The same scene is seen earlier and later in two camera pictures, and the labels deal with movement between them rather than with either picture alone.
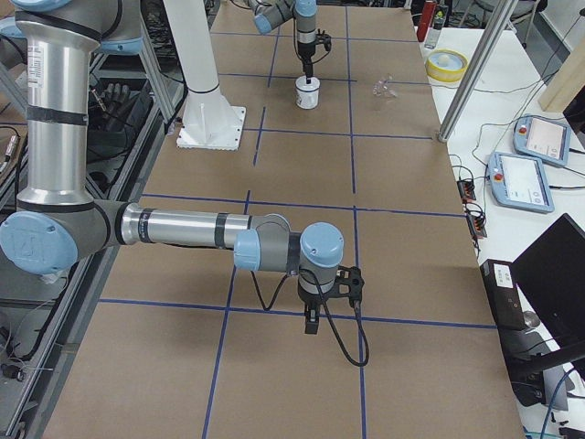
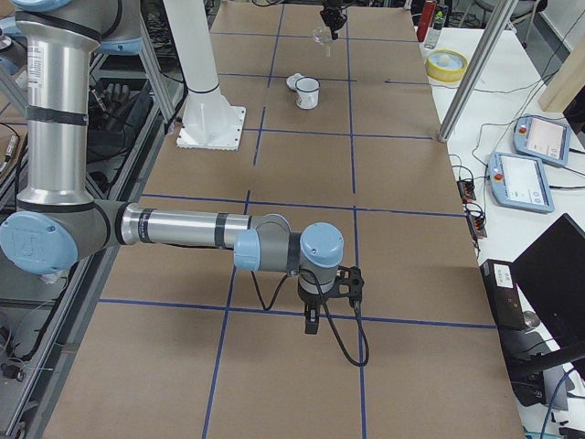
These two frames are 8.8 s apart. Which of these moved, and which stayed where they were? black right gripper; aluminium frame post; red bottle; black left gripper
Moved: black left gripper
Stayed: aluminium frame post; black right gripper; red bottle
